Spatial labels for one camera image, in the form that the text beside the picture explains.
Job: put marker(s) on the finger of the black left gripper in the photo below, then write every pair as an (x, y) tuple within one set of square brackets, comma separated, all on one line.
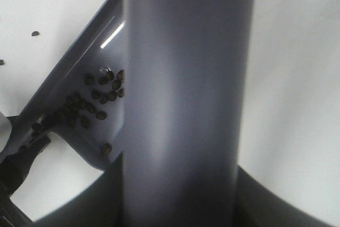
[(15, 168)]

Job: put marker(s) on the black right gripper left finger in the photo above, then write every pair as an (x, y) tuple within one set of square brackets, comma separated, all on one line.
[(99, 205)]

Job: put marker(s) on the purple plastic dustpan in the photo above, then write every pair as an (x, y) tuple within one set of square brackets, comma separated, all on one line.
[(98, 49)]

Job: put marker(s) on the pile of coffee beans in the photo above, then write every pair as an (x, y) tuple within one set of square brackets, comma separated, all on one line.
[(100, 114)]

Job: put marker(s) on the purple brush black bristles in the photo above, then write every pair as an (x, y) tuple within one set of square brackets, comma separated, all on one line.
[(184, 93)]

